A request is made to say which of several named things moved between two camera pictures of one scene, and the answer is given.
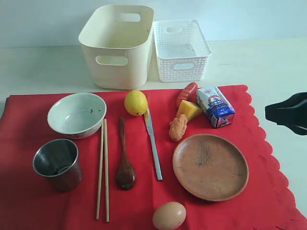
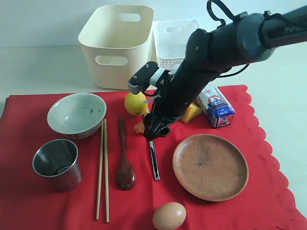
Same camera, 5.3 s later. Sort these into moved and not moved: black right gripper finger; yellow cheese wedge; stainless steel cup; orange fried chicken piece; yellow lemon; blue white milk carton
Moved: black right gripper finger; orange fried chicken piece
Not moved: yellow lemon; stainless steel cup; yellow cheese wedge; blue white milk carton
